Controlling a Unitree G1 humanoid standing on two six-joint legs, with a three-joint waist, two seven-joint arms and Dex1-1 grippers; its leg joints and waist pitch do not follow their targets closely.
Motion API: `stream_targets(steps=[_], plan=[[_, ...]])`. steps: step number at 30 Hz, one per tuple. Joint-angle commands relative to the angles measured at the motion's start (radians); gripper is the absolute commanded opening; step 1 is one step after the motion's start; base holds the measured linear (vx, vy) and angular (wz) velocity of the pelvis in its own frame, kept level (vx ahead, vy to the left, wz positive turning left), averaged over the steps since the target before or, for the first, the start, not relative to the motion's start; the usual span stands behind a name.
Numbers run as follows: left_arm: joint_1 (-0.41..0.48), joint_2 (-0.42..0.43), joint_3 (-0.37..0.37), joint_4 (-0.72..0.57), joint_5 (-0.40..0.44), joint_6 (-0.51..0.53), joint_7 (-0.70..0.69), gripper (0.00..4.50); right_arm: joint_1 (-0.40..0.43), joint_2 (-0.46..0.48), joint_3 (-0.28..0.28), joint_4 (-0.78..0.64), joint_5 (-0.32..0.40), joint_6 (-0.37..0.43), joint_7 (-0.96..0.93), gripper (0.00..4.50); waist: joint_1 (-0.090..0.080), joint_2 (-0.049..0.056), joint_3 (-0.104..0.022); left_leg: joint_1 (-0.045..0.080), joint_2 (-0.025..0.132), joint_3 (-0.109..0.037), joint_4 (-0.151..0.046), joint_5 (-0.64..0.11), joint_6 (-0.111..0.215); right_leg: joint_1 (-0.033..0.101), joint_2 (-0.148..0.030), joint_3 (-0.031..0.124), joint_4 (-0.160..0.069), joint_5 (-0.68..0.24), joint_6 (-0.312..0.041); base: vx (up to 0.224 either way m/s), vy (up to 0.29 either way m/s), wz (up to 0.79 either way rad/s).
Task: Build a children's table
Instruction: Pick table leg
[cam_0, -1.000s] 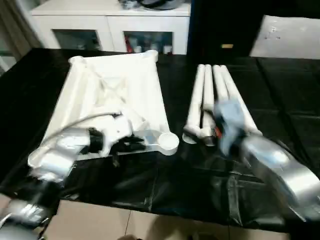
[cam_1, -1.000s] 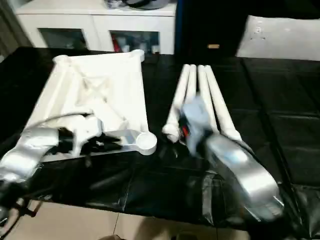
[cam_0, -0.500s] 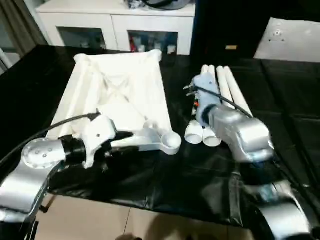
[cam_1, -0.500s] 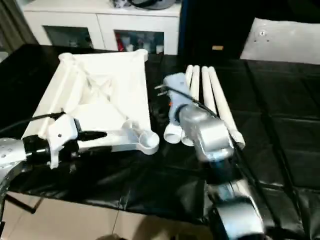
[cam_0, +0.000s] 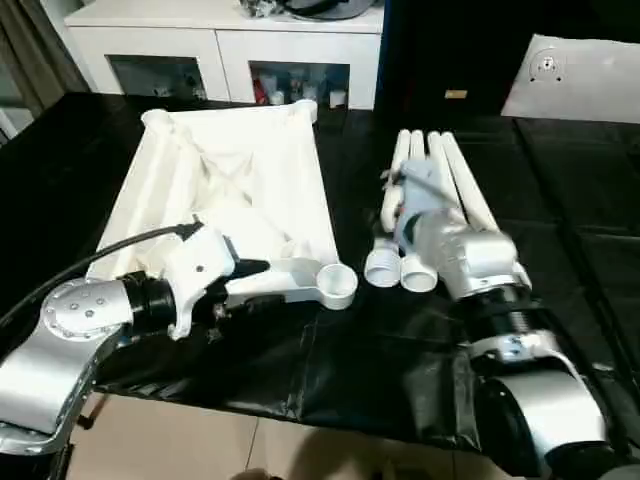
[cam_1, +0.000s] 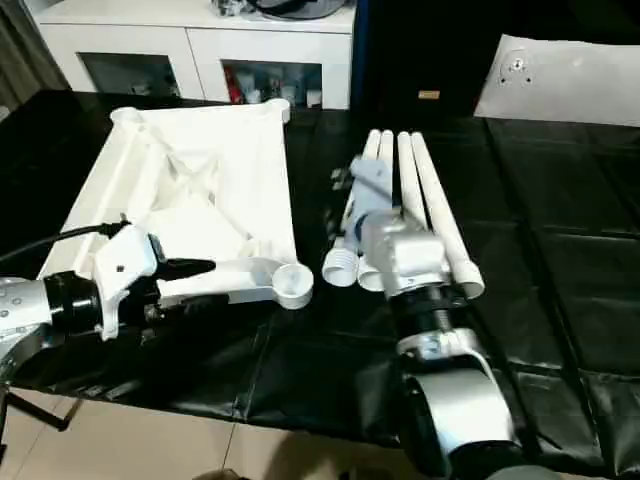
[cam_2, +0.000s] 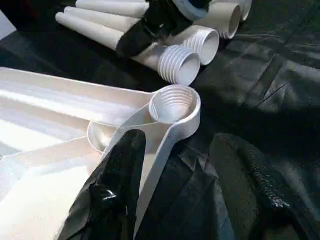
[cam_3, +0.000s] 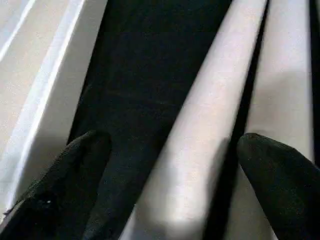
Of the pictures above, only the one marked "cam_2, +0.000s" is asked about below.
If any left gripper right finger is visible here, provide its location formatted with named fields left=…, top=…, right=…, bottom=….
left=212, top=133, right=320, bottom=240

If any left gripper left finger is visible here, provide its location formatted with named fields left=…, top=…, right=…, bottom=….
left=67, top=129, right=147, bottom=240

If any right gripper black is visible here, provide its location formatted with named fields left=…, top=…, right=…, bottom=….
left=116, top=0, right=191, bottom=59

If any white plastic table leg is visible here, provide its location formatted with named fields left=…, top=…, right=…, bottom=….
left=239, top=0, right=253, bottom=22
left=55, top=11, right=201, bottom=85
left=75, top=0, right=242, bottom=40
left=63, top=6, right=220, bottom=66

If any white plastic table top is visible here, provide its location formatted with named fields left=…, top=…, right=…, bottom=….
left=0, top=66, right=202, bottom=240

